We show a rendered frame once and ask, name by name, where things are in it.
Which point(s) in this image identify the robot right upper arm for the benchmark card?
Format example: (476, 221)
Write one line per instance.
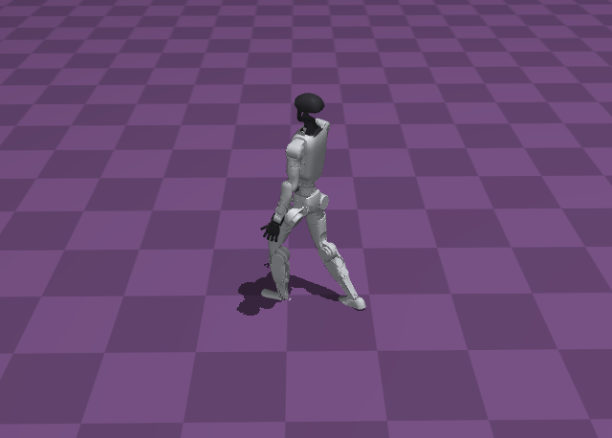
(326, 124)

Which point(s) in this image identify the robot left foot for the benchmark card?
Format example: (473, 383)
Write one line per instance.
(271, 294)

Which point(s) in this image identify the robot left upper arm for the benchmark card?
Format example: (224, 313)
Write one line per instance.
(294, 153)

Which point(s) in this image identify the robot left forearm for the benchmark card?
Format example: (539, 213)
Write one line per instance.
(286, 197)

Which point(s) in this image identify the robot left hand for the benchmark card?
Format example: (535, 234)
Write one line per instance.
(272, 229)

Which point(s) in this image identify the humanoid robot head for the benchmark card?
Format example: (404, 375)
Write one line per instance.
(309, 103)

